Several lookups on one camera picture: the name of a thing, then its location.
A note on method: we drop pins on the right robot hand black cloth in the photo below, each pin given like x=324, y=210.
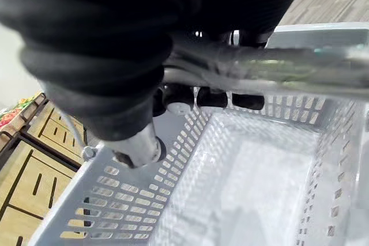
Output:
x=95, y=41

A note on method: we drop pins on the grey perforated plastic basket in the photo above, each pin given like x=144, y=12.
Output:
x=248, y=188

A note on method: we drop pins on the light wooden slotted crate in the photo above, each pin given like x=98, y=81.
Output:
x=20, y=191
x=53, y=132

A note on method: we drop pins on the colourful produce in wooden crate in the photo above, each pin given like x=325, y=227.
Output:
x=11, y=113

